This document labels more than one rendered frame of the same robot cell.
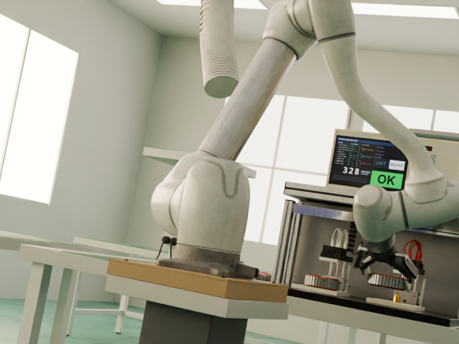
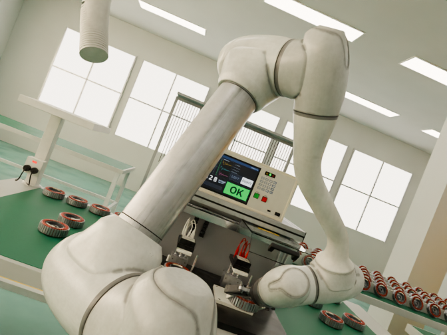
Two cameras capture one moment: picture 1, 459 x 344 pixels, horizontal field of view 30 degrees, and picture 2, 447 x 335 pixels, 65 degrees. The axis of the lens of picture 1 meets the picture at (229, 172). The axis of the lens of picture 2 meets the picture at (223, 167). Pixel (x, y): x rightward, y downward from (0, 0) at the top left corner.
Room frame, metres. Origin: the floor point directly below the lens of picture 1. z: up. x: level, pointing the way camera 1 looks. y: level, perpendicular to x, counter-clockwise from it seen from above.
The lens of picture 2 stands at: (1.56, 0.31, 1.25)
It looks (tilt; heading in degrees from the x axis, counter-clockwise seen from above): 0 degrees down; 330
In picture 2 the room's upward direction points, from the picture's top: 22 degrees clockwise
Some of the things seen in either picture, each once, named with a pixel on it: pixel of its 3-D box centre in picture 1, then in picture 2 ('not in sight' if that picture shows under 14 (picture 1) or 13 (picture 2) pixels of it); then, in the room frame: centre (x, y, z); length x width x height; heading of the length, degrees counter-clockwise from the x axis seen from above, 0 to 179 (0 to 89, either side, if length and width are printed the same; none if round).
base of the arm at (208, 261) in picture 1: (214, 262); not in sight; (2.02, 0.00, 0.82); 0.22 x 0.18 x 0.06; 66
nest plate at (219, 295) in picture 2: (395, 304); (232, 299); (2.63, -0.57, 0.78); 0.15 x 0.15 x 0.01; 66
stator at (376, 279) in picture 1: (388, 281); (244, 300); (2.50, -0.51, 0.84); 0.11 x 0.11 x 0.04
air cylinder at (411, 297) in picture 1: (406, 298); (230, 280); (2.77, -0.63, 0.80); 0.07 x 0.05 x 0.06; 66
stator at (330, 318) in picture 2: not in sight; (331, 319); (2.61, -1.14, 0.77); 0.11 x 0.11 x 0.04
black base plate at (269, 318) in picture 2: (358, 302); (201, 291); (2.70, -0.47, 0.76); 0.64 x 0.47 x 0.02; 66
